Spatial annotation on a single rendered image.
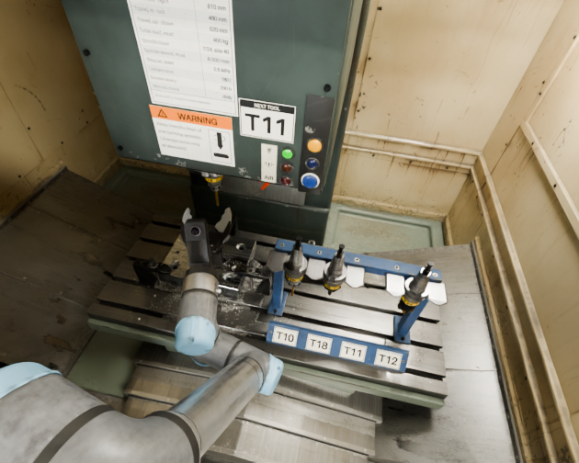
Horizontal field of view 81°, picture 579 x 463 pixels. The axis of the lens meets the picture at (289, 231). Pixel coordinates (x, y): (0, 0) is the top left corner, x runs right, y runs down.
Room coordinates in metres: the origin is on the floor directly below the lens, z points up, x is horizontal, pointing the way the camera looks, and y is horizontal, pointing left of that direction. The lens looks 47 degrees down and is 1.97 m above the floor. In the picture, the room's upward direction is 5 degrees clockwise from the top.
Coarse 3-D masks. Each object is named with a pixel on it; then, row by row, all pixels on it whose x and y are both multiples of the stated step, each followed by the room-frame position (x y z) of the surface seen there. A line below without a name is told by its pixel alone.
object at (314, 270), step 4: (308, 260) 0.60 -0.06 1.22; (312, 260) 0.60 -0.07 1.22; (316, 260) 0.61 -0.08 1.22; (320, 260) 0.61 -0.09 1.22; (324, 260) 0.61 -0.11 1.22; (308, 264) 0.59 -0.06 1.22; (312, 264) 0.59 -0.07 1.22; (316, 264) 0.59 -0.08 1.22; (320, 264) 0.59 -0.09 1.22; (324, 264) 0.60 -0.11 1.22; (308, 268) 0.57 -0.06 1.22; (312, 268) 0.58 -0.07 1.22; (316, 268) 0.58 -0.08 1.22; (320, 268) 0.58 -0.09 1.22; (308, 272) 0.56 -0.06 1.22; (312, 272) 0.56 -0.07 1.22; (316, 272) 0.56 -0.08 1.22; (320, 272) 0.56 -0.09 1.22; (308, 276) 0.55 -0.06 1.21; (312, 276) 0.55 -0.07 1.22; (316, 276) 0.55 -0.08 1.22; (320, 276) 0.55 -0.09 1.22
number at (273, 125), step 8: (264, 112) 0.54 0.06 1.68; (264, 120) 0.54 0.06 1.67; (272, 120) 0.54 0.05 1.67; (280, 120) 0.54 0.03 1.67; (288, 120) 0.54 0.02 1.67; (264, 128) 0.54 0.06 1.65; (272, 128) 0.54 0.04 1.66; (280, 128) 0.54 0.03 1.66; (288, 128) 0.54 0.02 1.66; (272, 136) 0.54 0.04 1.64; (280, 136) 0.54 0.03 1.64; (288, 136) 0.54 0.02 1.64
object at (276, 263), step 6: (270, 252) 0.62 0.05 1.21; (276, 252) 0.62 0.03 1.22; (282, 252) 0.63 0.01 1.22; (270, 258) 0.60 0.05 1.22; (276, 258) 0.60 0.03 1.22; (282, 258) 0.60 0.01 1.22; (270, 264) 0.58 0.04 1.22; (276, 264) 0.58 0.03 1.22; (282, 264) 0.58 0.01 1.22; (270, 270) 0.56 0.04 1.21; (276, 270) 0.56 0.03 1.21; (282, 270) 0.56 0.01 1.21
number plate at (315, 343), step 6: (312, 336) 0.51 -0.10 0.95; (318, 336) 0.51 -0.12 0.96; (312, 342) 0.49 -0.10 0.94; (318, 342) 0.49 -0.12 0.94; (324, 342) 0.49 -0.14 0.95; (330, 342) 0.49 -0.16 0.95; (306, 348) 0.48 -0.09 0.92; (312, 348) 0.48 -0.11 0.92; (318, 348) 0.48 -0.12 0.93; (324, 348) 0.48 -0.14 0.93; (330, 348) 0.48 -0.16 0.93
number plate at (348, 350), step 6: (342, 342) 0.49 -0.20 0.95; (342, 348) 0.48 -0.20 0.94; (348, 348) 0.48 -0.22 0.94; (354, 348) 0.48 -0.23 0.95; (360, 348) 0.48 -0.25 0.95; (366, 348) 0.48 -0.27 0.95; (342, 354) 0.47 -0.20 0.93; (348, 354) 0.47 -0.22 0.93; (354, 354) 0.47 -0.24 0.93; (360, 354) 0.47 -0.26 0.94; (360, 360) 0.46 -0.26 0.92
